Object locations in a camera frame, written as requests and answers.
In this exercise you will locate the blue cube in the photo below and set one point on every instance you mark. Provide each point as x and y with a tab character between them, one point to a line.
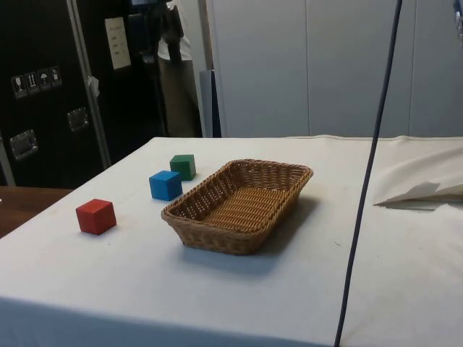
164	186

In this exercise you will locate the wicker basket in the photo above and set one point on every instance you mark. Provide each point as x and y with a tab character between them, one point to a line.
238	209

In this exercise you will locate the green cube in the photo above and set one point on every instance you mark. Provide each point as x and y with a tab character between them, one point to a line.
182	167

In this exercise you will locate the red cube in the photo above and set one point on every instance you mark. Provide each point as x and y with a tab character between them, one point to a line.
94	218

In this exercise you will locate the pale lockers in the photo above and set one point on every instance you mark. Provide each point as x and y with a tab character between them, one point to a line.
325	72

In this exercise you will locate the black cabinet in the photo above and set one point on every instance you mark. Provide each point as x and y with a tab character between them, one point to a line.
43	126

